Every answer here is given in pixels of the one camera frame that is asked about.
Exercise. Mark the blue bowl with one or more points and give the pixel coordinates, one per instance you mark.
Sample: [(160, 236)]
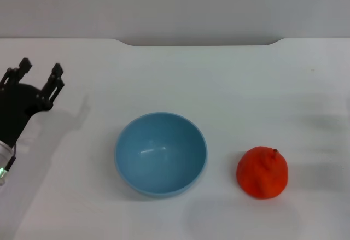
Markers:
[(161, 155)]

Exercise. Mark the orange fruit with stem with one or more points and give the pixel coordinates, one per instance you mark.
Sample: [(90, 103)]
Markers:
[(261, 173)]

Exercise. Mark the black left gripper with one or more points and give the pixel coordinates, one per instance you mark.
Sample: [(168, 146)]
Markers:
[(19, 103)]

